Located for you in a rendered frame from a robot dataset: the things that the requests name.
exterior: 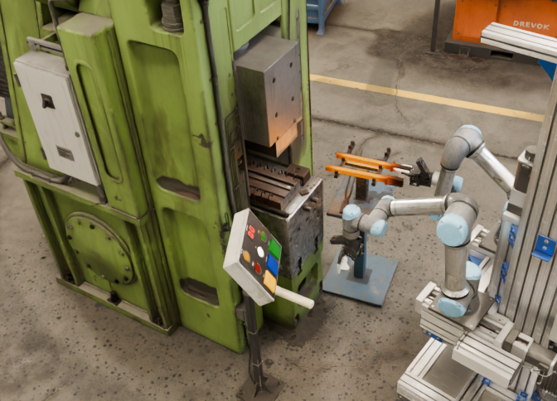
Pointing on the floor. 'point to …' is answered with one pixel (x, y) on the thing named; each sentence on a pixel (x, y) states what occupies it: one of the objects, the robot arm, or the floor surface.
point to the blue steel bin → (322, 2)
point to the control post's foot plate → (252, 392)
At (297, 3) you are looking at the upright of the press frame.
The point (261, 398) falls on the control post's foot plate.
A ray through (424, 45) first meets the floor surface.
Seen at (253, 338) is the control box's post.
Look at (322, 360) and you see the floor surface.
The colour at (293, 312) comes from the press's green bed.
